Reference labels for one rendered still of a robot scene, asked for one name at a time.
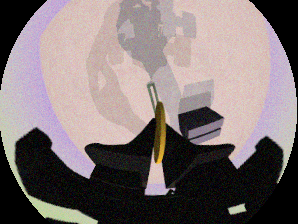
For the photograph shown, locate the gold coin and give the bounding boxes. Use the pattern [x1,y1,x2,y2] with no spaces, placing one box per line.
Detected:
[153,101,166,164]

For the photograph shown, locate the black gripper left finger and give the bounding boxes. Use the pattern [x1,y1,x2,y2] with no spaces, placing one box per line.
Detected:
[84,119,156,189]

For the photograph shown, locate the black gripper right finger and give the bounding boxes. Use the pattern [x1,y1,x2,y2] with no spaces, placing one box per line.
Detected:
[161,123,235,189]

